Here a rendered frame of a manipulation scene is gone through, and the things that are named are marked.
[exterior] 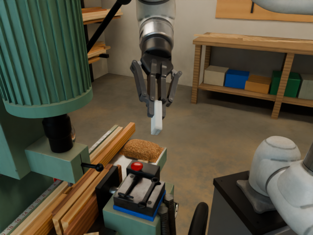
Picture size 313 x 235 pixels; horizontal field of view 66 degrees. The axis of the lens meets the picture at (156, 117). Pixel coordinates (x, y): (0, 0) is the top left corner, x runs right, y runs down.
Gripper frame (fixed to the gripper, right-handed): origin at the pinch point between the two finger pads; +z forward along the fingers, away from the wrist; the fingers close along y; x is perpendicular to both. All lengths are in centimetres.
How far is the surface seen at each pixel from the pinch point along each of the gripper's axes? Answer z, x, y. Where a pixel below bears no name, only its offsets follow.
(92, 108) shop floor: -141, -246, 2
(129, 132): -14.5, -39.7, -3.1
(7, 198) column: 12, -37, 31
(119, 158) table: -2.4, -35.9, 0.6
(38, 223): 19.5, -22.9, 20.4
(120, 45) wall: -284, -266, -30
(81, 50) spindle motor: -9.0, 5.2, 17.3
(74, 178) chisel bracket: 10.1, -17.2, 14.4
